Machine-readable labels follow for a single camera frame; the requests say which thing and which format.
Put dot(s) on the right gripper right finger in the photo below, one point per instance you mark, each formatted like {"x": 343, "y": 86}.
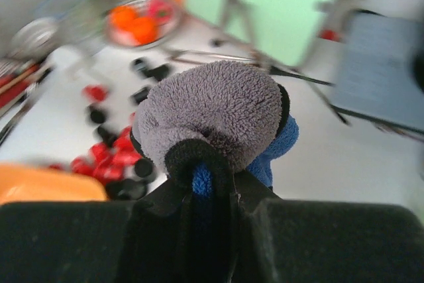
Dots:
{"x": 285, "y": 240}

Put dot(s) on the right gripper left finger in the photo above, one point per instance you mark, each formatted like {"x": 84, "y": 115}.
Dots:
{"x": 94, "y": 241}

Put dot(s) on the grey blue cloth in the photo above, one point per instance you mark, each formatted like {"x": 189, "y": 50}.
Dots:
{"x": 236, "y": 108}

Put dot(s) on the orange storage basket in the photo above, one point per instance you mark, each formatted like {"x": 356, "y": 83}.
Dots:
{"x": 21, "y": 183}

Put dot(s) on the black capsule lower right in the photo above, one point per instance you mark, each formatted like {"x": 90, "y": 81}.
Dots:
{"x": 126, "y": 189}

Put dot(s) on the black capsule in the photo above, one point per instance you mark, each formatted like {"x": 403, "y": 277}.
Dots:
{"x": 126, "y": 189}
{"x": 140, "y": 95}
{"x": 143, "y": 168}
{"x": 96, "y": 115}

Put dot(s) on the black capsule left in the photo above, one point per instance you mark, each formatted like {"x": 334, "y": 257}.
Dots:
{"x": 96, "y": 115}

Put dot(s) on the black capsule middle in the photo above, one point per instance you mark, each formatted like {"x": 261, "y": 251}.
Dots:
{"x": 140, "y": 95}

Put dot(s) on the red capsule left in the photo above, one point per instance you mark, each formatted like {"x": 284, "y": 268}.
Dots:
{"x": 96, "y": 93}

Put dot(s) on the silver fork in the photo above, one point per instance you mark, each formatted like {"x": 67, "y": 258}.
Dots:
{"x": 175, "y": 53}

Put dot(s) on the grey induction cooker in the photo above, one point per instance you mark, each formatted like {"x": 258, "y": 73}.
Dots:
{"x": 375, "y": 78}

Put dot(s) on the fruit bowl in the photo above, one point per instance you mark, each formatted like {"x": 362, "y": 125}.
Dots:
{"x": 142, "y": 24}

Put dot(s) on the green cutting board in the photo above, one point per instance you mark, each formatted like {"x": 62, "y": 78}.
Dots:
{"x": 265, "y": 8}

